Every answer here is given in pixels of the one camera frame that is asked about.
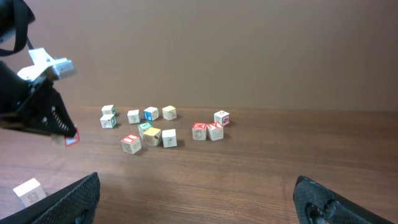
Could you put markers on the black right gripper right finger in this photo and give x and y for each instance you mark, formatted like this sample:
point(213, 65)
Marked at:
point(317, 204)

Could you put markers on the wooden block green side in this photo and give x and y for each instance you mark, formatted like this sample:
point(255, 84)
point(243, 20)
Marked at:
point(108, 121)

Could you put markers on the blue letter P block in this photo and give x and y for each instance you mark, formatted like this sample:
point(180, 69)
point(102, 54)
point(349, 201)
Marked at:
point(151, 113)

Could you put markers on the yellow top wooden block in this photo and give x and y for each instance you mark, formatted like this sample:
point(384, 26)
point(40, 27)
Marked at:
point(169, 112)

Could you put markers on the red letter I block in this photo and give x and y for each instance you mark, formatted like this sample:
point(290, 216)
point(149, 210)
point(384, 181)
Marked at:
point(131, 144)

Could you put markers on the wooden block red drawing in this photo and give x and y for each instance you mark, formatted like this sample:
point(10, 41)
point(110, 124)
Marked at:
point(134, 116)

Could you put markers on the red letter M block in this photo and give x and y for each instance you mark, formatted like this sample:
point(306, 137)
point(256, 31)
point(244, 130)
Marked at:
point(199, 131)

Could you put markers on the green letter V block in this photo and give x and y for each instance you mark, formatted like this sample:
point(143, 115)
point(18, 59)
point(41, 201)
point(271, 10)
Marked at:
point(143, 128)

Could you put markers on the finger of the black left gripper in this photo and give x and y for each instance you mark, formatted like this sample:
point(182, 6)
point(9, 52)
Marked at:
point(53, 116)

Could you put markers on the wooden block hand drawing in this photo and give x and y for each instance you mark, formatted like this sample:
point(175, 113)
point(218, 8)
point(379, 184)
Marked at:
point(169, 138)

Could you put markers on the wooden block red number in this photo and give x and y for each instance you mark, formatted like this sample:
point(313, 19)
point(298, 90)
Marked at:
point(222, 117)

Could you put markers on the wooden block red side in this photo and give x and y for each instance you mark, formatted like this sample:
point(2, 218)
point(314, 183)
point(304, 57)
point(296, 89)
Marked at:
point(64, 141)

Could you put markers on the yellow letter K block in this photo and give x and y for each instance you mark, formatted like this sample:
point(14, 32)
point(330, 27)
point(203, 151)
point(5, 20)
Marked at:
point(153, 136)

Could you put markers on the plain wooden block far left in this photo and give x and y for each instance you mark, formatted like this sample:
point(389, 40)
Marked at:
point(108, 109)

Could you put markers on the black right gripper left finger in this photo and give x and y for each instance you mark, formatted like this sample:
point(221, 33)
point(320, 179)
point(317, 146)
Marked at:
point(74, 204)

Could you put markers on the red letter Y block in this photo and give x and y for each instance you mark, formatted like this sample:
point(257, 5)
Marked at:
point(215, 131)

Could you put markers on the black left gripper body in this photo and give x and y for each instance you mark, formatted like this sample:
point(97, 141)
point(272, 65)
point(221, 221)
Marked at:
point(17, 94)

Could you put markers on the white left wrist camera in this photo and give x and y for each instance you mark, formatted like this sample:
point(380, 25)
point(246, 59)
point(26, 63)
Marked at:
point(46, 66)

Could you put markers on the wooden block blue side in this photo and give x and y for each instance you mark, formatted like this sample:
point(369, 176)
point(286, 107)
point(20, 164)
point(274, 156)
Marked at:
point(30, 192)

